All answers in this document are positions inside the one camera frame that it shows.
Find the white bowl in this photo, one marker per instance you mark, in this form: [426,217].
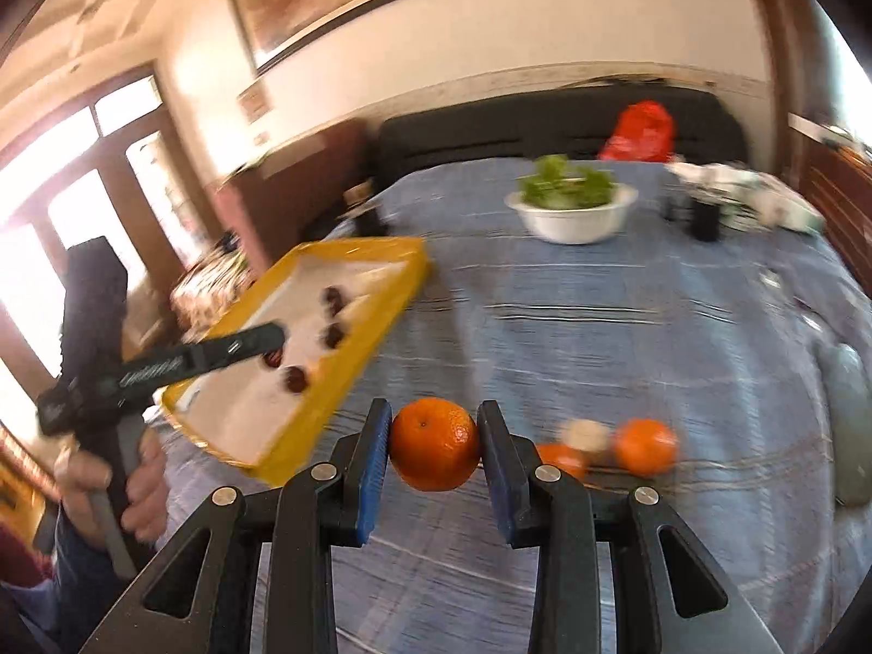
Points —
[572,225]

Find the dark headboard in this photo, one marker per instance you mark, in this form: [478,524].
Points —
[477,129]

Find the dark smartphone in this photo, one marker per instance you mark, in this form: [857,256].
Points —
[851,422]

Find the black cup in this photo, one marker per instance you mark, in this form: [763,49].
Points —
[706,219]

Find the small wall notice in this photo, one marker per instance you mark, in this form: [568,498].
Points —
[253,101]

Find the wooden glass door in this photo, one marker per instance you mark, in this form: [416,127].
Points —
[41,170]

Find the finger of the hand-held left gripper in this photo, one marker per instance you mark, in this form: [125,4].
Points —
[238,347]

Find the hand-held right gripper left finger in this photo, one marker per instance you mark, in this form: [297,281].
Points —
[371,484]

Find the red plastic bag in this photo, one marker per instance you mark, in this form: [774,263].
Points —
[640,129]

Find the person's left forearm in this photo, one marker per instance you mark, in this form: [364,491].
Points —
[75,579]

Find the yellow tray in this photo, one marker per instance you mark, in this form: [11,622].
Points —
[231,422]

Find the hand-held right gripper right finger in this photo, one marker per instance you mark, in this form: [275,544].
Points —
[496,484]

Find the bright red date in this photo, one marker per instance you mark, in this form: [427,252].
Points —
[274,358]

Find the large orange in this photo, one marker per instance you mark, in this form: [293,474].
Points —
[434,446]
[646,447]

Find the white green cloth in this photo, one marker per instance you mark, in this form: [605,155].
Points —
[749,191]

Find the pale sugarcane piece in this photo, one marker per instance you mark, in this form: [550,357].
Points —
[586,432]

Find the green lettuce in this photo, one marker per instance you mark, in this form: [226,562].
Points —
[565,184]

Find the white window ledge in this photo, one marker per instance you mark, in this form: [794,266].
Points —
[811,126]

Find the person's left hand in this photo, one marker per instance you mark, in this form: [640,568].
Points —
[150,490]

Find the small orange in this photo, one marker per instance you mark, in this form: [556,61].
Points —
[562,461]

